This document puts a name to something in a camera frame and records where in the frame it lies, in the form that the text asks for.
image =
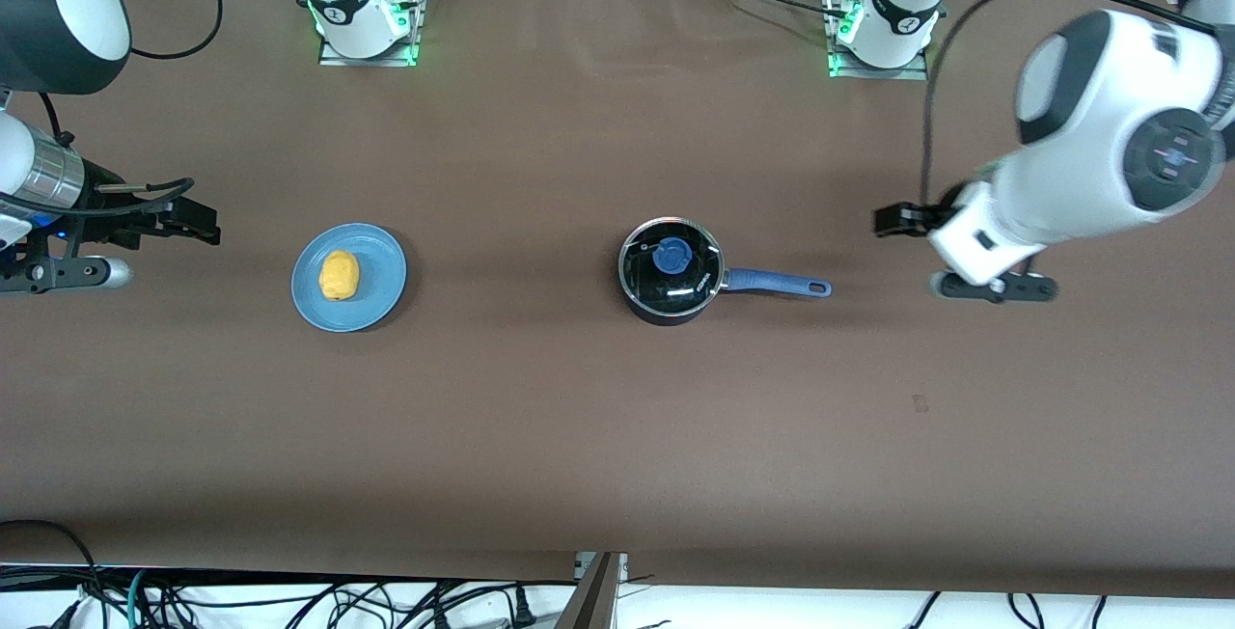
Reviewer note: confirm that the brown table cover sheet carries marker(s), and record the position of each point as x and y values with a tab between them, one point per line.
540	417

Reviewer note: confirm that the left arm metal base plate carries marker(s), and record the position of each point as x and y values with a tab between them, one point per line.
917	72

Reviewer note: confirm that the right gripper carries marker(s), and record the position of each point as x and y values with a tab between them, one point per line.
108	207

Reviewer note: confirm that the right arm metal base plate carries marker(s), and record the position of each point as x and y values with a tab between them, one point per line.
333	58

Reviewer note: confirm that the aluminium frame profile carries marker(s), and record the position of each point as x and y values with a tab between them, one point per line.
593	600

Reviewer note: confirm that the glass lid with blue knob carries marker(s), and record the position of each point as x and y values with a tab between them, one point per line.
671	256

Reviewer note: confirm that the yellow potato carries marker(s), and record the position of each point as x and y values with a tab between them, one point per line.
339	276

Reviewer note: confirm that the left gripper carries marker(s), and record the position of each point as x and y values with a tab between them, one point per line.
924	218

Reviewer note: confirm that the blue round plate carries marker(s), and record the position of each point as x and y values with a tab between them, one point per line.
376	262

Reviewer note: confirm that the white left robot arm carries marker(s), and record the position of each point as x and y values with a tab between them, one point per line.
1090	127

